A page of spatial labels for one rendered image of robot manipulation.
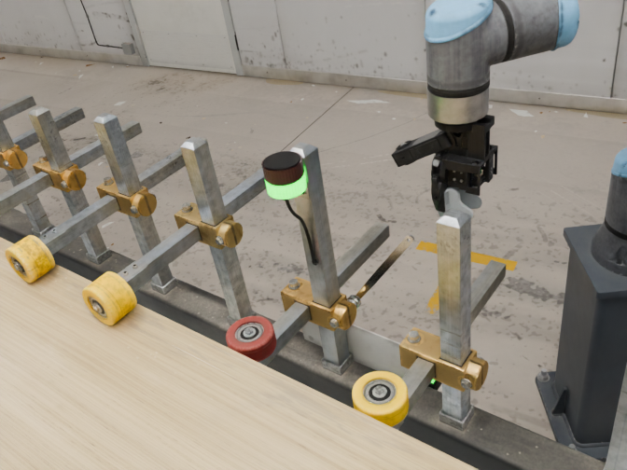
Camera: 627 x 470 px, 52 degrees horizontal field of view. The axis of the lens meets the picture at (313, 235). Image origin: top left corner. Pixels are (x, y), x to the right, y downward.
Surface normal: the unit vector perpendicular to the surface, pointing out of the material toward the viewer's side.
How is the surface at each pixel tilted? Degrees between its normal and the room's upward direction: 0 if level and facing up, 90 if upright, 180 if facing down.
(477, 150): 90
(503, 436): 0
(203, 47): 91
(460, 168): 90
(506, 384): 0
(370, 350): 90
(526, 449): 0
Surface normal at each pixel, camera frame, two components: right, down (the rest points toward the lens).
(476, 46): 0.30, 0.50
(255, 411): -0.14, -0.80
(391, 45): -0.51, 0.56
